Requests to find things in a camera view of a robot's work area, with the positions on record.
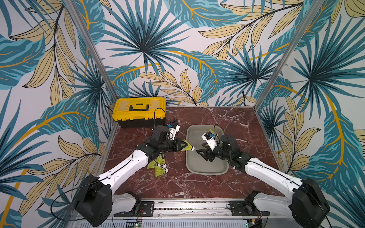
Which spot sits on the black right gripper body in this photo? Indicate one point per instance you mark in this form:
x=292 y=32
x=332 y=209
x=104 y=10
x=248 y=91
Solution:
x=209 y=153

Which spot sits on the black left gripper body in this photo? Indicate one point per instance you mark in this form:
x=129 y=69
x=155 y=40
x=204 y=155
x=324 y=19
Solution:
x=170 y=145

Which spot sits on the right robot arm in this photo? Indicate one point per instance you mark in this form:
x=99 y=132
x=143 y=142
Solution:
x=302 y=200

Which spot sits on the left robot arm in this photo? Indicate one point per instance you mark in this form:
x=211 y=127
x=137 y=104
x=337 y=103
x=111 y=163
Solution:
x=95 y=200

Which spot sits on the yellow black toolbox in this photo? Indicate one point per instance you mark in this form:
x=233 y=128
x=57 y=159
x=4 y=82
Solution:
x=140 y=112

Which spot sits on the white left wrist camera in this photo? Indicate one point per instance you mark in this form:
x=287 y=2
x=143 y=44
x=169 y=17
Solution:
x=174 y=128

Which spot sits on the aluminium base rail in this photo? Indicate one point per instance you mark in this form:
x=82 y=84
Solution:
x=214 y=210

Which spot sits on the aluminium frame post left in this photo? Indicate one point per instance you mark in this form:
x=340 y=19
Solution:
x=76 y=16

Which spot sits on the aluminium frame post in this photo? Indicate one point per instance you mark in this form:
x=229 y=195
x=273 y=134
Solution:
x=315 y=6
x=76 y=16

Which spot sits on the aluminium frame post right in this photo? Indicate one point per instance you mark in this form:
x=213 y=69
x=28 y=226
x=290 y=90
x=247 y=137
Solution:
x=315 y=6

